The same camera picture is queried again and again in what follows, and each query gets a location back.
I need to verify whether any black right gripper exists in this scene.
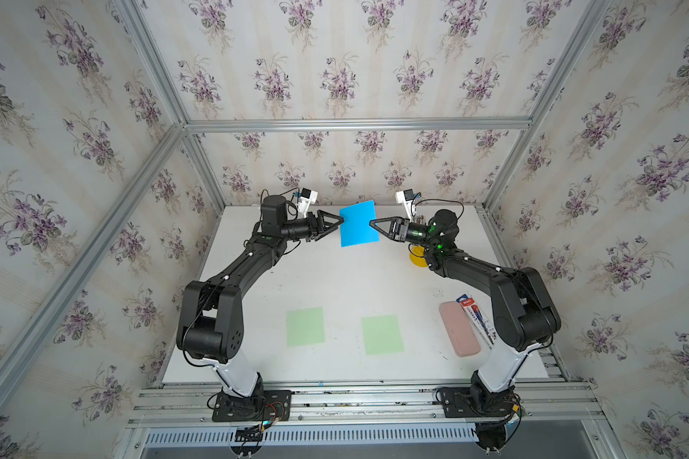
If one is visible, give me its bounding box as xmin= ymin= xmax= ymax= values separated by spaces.
xmin=369 ymin=217 xmax=438 ymax=251

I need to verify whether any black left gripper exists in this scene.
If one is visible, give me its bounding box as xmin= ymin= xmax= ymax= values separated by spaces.
xmin=276 ymin=212 xmax=342 ymax=244

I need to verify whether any blue square paper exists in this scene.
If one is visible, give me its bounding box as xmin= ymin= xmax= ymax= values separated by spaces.
xmin=339 ymin=201 xmax=380 ymax=248

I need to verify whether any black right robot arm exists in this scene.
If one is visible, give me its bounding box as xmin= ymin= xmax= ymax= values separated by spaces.
xmin=369 ymin=208 xmax=561 ymax=414

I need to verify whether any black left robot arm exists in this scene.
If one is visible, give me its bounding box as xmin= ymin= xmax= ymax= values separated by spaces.
xmin=176 ymin=195 xmax=345 ymax=401

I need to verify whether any yellow metal pencil bucket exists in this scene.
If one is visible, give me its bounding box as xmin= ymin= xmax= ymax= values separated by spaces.
xmin=409 ymin=245 xmax=428 ymax=268

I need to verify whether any left green paper sheet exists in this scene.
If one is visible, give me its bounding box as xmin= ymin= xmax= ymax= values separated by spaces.
xmin=286 ymin=308 xmax=325 ymax=347

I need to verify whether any green paper sheet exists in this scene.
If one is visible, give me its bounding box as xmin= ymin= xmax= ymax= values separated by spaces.
xmin=286 ymin=308 xmax=325 ymax=347
xmin=362 ymin=315 xmax=404 ymax=356

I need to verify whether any right green paper sheet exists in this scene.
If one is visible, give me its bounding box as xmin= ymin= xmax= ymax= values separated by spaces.
xmin=362 ymin=315 xmax=404 ymax=356

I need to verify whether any pen package box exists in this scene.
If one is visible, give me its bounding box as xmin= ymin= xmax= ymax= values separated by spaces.
xmin=457 ymin=295 xmax=497 ymax=349

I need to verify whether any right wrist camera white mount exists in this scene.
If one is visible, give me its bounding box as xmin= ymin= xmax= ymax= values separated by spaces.
xmin=395 ymin=189 xmax=417 ymax=221

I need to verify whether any aluminium rail frame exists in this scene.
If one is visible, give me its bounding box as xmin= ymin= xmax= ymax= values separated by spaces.
xmin=116 ymin=351 xmax=624 ymax=458

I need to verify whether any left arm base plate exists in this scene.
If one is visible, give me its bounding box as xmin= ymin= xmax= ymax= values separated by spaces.
xmin=207 ymin=390 xmax=293 ymax=425

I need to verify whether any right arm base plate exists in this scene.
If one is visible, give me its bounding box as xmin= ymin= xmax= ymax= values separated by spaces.
xmin=436 ymin=386 xmax=521 ymax=419

